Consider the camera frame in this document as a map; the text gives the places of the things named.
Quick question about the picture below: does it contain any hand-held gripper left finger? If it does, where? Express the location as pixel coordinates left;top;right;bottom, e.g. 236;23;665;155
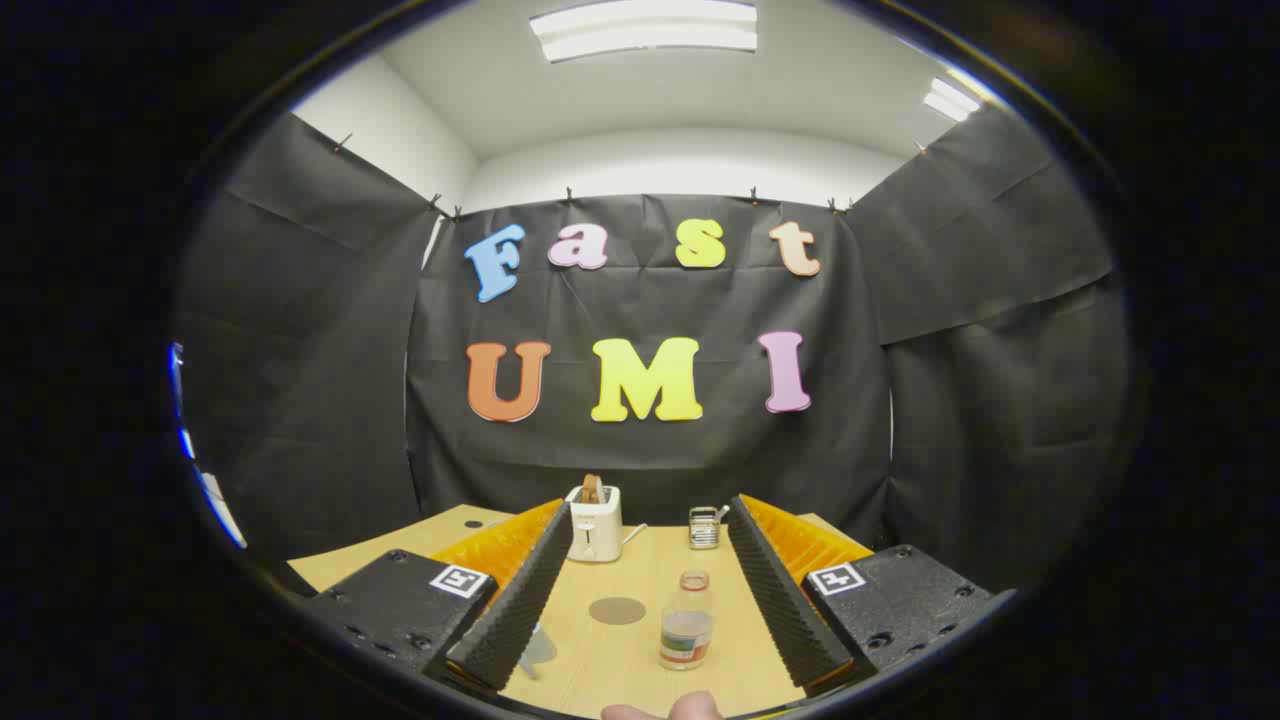
300;498;573;696

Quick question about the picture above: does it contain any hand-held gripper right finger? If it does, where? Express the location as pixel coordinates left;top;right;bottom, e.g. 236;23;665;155
726;494;1021;699

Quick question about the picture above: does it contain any clear plastic juice bottle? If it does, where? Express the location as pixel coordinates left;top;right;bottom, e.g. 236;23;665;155
658;570;716;671

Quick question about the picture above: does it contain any white toaster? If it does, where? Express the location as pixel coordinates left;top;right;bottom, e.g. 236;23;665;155
565;485;623;563

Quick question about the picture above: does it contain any wooden table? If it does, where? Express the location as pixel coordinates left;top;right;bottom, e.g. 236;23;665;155
287;503;871;719

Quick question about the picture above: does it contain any small ceiling light panel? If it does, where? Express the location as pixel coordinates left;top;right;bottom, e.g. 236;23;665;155
922;76;983;123

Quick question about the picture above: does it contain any large ceiling light panel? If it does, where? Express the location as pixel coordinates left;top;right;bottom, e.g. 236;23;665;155
528;0;759;64

